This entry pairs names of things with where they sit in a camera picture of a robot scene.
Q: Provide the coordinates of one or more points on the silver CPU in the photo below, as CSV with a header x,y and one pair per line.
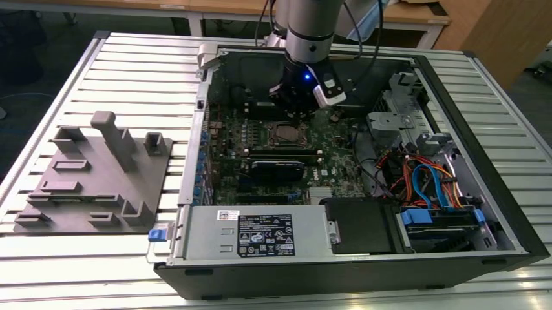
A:
x,y
286,134

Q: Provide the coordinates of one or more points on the CPU socket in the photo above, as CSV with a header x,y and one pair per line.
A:
x,y
270,134

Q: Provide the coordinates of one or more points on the black RAM slot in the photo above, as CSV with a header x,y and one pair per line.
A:
x,y
279,150
279,158
279,155

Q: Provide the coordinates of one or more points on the grey metal disk bay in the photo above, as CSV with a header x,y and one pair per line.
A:
x,y
384,124

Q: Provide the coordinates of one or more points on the green motherboard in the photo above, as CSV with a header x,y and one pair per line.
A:
x,y
341,161

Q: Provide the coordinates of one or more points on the black graphics card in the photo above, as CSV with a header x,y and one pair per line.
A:
x,y
275,171

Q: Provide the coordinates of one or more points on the silver chipset heatsink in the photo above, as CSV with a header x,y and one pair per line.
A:
x,y
321,192

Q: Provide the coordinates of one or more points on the wooden desk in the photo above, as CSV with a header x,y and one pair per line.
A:
x,y
426,16

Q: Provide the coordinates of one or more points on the black plastic drive shroud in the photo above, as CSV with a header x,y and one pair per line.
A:
x,y
362,226

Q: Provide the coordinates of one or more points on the hard disk in blue carrier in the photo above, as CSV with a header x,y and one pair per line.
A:
x,y
416,216

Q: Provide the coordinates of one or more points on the silver power supply unit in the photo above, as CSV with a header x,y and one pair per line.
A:
x,y
207,232

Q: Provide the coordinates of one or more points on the wooden cabinet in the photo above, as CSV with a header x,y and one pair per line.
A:
x,y
508,32

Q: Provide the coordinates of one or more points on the grey parts rack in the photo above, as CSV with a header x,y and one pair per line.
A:
x,y
99,181

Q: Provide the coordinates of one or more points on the blue case latch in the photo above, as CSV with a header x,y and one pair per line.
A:
x,y
156,235

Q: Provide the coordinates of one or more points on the black PC case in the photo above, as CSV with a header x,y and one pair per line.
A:
x,y
302,281

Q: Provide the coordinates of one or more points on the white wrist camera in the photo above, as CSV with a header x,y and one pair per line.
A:
x,y
329,97

